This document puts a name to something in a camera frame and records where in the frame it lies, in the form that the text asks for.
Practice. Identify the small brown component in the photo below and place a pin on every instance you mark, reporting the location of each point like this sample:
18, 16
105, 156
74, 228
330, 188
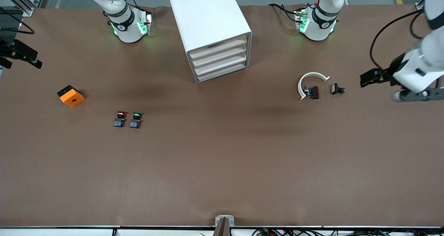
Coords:
314, 92

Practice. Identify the dark tapered pole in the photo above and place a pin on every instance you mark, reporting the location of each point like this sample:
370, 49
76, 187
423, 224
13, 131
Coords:
222, 230

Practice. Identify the small black clip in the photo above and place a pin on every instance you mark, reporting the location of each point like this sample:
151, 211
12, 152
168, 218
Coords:
334, 89

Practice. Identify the grey metal bracket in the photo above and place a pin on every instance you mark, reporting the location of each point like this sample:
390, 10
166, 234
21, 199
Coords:
217, 218

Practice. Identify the brown table mat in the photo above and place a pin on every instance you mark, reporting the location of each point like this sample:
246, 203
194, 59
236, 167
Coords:
222, 166

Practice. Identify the red push button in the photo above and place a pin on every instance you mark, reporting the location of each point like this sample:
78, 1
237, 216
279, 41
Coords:
119, 122

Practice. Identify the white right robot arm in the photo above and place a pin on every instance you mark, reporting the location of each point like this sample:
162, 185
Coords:
126, 27

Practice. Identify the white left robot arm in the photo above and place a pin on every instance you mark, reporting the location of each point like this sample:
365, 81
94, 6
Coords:
317, 24

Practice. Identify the orange box with hole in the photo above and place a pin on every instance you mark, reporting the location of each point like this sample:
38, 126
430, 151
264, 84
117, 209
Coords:
73, 99

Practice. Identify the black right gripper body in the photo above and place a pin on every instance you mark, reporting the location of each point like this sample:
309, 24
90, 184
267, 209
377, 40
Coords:
7, 50

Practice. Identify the green push button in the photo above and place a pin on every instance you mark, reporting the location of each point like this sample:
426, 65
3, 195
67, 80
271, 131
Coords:
134, 124

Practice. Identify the aluminium frame profile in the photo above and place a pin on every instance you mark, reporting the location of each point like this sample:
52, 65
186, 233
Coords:
419, 7
29, 11

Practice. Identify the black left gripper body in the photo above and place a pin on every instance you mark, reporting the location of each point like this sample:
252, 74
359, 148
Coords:
391, 70

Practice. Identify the white curved plastic part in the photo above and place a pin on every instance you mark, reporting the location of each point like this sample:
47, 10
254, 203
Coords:
299, 87

